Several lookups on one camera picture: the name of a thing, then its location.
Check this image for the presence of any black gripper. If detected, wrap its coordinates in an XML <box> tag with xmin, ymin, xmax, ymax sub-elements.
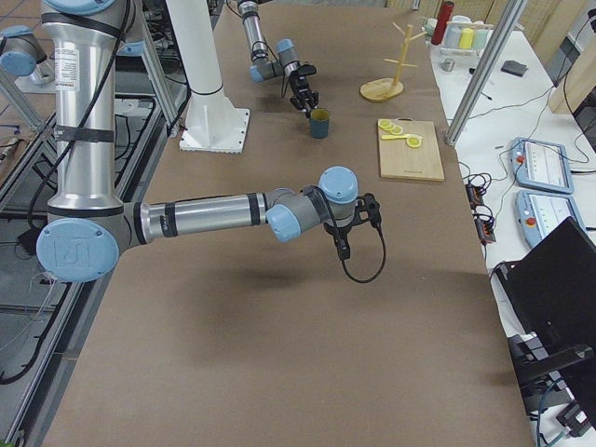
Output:
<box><xmin>323</xmin><ymin>221</ymin><xmax>352</xmax><ymax>259</ymax></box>
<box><xmin>289</xmin><ymin>74</ymin><xmax>319</xmax><ymax>116</ymax></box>

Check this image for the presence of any dark blue mug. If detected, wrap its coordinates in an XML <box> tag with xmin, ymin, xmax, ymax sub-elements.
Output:
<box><xmin>309</xmin><ymin>108</ymin><xmax>331</xmax><ymax>139</ymax></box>

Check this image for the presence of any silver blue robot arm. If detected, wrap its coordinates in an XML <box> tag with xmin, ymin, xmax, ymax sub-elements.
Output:
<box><xmin>36</xmin><ymin>1</ymin><xmax>360</xmax><ymax>282</ymax></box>
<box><xmin>237</xmin><ymin>1</ymin><xmax>319</xmax><ymax>118</ymax></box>

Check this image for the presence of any wooden cup storage rack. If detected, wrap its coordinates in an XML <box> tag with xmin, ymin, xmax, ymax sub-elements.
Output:
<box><xmin>359</xmin><ymin>22</ymin><xmax>426</xmax><ymax>102</ymax></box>

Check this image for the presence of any small steel cup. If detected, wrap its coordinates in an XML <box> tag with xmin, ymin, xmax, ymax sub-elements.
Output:
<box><xmin>440</xmin><ymin>58</ymin><xmax>455</xmax><ymax>73</ymax></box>

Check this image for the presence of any yellow cup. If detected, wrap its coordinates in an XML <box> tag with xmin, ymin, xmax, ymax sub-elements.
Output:
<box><xmin>458</xmin><ymin>27</ymin><xmax>474</xmax><ymax>49</ymax></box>

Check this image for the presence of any yellow plastic knife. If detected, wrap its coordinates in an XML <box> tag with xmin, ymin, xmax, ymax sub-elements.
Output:
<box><xmin>380</xmin><ymin>134</ymin><xmax>422</xmax><ymax>141</ymax></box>

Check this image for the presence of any lemon slice middle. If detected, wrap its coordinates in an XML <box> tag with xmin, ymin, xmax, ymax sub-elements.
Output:
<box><xmin>387</xmin><ymin>123</ymin><xmax>403</xmax><ymax>135</ymax></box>

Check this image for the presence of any lemon slice under knife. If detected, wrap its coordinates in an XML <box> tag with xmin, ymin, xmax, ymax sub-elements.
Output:
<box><xmin>405</xmin><ymin>134</ymin><xmax>423</xmax><ymax>148</ymax></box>

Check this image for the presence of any wooden cutting board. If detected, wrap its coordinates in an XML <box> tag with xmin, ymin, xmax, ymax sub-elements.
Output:
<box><xmin>377</xmin><ymin>118</ymin><xmax>445</xmax><ymax>182</ymax></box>

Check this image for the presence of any red thermos bottle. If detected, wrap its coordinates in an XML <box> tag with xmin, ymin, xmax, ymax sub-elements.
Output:
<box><xmin>430</xmin><ymin>1</ymin><xmax>454</xmax><ymax>46</ymax></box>

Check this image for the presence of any blue teach pendant near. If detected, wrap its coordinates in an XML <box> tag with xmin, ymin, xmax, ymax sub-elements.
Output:
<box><xmin>515</xmin><ymin>190</ymin><xmax>583</xmax><ymax>248</ymax></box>

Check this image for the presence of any blue teach pendant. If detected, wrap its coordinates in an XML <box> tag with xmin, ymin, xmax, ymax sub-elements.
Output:
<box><xmin>515</xmin><ymin>190</ymin><xmax>583</xmax><ymax>248</ymax></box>
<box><xmin>509</xmin><ymin>137</ymin><xmax>575</xmax><ymax>195</ymax></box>

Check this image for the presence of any blue teach pendant far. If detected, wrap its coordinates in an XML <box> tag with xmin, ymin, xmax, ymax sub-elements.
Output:
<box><xmin>509</xmin><ymin>137</ymin><xmax>575</xmax><ymax>195</ymax></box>

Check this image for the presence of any black laptop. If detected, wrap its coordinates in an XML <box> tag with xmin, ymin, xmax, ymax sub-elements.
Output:
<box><xmin>496</xmin><ymin>217</ymin><xmax>595</xmax><ymax>424</ymax></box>

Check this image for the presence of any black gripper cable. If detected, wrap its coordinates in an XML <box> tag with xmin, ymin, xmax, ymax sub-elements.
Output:
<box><xmin>314</xmin><ymin>185</ymin><xmax>387</xmax><ymax>284</ymax></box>

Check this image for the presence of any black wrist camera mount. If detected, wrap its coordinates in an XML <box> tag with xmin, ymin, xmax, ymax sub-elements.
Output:
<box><xmin>352</xmin><ymin>193</ymin><xmax>382</xmax><ymax>229</ymax></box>

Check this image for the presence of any lemon slice near handle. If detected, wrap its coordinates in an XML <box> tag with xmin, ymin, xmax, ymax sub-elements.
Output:
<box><xmin>378</xmin><ymin>119</ymin><xmax>395</xmax><ymax>130</ymax></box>

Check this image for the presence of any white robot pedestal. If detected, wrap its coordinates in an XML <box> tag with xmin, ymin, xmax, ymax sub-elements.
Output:
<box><xmin>167</xmin><ymin>0</ymin><xmax>250</xmax><ymax>154</ymax></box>

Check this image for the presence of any aluminium frame post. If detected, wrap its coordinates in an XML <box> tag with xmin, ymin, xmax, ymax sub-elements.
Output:
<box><xmin>445</xmin><ymin>0</ymin><xmax>527</xmax><ymax>146</ymax></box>

